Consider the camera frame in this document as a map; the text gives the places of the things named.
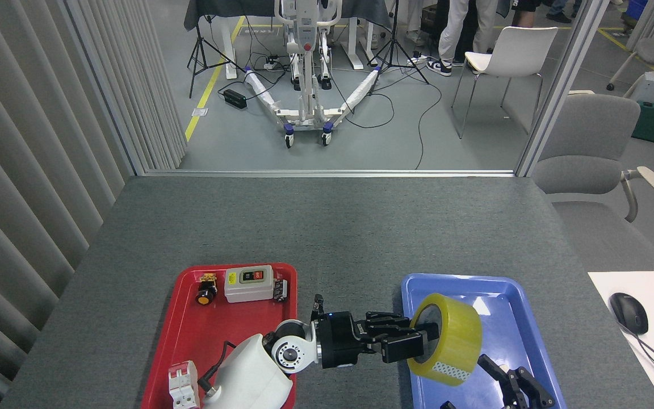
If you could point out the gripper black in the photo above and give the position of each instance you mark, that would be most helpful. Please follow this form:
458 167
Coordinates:
341 341

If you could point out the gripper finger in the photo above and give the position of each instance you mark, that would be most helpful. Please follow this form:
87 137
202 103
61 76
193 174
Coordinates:
523 392

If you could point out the yellow tape roll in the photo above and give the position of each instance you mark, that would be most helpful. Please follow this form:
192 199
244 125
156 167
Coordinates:
457 335

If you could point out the blue plastic tray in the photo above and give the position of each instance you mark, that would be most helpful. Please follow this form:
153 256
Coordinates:
508 318

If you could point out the black computer mouse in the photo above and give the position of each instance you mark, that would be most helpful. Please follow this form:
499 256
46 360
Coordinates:
629 312

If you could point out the red plastic tray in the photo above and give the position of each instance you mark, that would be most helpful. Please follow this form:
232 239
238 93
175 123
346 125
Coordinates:
230 324

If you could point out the black yellow push button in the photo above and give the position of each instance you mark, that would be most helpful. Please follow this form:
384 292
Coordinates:
205 295

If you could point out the white circuit breaker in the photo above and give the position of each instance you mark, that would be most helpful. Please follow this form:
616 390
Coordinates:
184 386

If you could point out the grey office chair with armrest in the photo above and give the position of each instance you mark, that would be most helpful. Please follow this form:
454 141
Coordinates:
588 136

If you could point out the white stand on wheels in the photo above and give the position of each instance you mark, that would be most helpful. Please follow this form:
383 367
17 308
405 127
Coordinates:
307 108

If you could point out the black tripod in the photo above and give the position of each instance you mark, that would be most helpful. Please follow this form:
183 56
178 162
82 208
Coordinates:
393 54
198 54

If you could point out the black power adapter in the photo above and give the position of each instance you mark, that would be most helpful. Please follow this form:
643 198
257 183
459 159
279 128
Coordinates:
235 99

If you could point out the white plastic chair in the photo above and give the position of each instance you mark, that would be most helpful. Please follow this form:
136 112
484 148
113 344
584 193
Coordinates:
517 51

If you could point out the white power strip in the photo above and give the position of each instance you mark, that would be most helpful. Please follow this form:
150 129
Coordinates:
272 64

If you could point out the person in pale trousers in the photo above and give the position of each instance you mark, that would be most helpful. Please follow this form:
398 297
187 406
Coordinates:
463 28

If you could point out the person in dark shorts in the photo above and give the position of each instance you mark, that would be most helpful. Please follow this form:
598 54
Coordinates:
523 12

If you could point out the blue bin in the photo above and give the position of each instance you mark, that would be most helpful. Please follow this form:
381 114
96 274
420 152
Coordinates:
637 10

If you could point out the table with dark cloth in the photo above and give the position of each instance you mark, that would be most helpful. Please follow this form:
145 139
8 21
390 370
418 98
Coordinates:
219 8

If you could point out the small black switch component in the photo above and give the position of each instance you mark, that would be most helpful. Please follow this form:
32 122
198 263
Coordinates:
281 289

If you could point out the grey switch box two buttons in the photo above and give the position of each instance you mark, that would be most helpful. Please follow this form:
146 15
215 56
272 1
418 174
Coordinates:
247 291

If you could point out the silver frame rail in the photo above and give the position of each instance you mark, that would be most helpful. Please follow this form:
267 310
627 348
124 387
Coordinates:
327 173

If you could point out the silver frame post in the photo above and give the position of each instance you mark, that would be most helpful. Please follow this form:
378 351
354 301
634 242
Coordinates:
560 91

